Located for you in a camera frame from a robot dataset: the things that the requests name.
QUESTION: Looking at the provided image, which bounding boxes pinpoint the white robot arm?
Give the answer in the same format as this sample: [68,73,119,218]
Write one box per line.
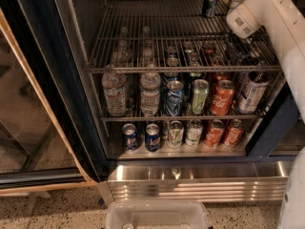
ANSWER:
[226,0,305,229]

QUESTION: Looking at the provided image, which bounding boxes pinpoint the left redbull can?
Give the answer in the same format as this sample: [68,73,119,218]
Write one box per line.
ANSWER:
[202,0,217,18]

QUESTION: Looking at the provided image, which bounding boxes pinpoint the white blue can middle shelf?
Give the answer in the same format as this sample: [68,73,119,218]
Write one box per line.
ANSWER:
[237,72,269,114]

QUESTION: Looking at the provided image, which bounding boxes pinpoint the green soda can middle shelf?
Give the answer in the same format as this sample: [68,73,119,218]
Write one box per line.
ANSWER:
[192,79,209,115]

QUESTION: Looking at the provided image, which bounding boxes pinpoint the blue pepsi can middle shelf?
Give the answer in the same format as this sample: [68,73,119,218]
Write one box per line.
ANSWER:
[165,80,184,116]

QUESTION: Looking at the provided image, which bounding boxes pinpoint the red coca-cola can middle shelf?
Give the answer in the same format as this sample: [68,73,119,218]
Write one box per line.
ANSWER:
[210,80,234,116]

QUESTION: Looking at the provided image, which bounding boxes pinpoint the left red coke can bottom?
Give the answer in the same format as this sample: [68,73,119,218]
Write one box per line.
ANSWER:
[204,119,225,148]

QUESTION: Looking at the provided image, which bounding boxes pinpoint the red coke can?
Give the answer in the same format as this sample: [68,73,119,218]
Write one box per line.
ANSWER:
[222,119,244,147]
[204,119,225,148]

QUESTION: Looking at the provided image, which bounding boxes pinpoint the right white green can bottom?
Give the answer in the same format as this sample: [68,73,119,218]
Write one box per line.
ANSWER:
[185,119,203,146]

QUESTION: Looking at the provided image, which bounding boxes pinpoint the white green can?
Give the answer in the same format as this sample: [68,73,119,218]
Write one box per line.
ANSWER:
[168,121,184,149]
[185,119,203,146]

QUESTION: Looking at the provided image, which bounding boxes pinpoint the right red coke can bottom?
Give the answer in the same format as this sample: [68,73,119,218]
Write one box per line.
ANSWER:
[222,119,244,147]

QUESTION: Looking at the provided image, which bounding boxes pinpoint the left white green can bottom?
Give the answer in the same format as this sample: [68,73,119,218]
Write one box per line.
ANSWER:
[168,121,184,149]

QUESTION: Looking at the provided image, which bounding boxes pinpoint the right pepsi can bottom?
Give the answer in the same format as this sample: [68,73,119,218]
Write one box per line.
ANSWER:
[145,123,160,152]

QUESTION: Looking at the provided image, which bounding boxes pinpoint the pepsi can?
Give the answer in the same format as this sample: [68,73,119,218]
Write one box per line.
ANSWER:
[122,123,138,151]
[145,123,160,152]

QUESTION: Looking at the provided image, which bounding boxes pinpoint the left pepsi can bottom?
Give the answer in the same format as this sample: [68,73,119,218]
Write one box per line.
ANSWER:
[122,123,138,151]

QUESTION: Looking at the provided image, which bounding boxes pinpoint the stainless steel fridge base grille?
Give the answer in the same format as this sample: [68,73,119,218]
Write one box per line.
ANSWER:
[108,161,293,203]

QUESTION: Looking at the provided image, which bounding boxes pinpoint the open glass fridge door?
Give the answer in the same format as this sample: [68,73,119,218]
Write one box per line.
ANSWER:
[0,0,107,196]

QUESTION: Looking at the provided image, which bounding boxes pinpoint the right water bottle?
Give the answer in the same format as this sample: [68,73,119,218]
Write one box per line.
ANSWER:
[140,72,161,116]

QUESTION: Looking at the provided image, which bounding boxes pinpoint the water bottle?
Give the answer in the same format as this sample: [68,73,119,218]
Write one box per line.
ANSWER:
[102,64,127,117]
[140,72,161,116]

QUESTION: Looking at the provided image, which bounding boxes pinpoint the left water bottle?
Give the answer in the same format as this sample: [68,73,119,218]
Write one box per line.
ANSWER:
[102,64,127,117]

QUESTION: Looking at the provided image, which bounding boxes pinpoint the clear plastic bin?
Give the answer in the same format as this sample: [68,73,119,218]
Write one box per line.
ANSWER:
[105,200,208,229]

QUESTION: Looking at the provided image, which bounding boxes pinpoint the top wire shelf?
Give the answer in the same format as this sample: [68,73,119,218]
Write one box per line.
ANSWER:
[87,0,280,73]

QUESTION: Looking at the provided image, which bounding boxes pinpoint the wire shelf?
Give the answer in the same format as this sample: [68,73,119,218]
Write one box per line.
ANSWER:
[101,109,266,122]
[87,0,280,73]

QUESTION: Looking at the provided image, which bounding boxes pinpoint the middle wire shelf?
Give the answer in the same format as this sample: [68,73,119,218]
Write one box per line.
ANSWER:
[101,109,266,122]

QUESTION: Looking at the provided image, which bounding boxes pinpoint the dark blue fridge door frame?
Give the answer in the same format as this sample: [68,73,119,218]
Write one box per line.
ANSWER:
[245,89,301,159]

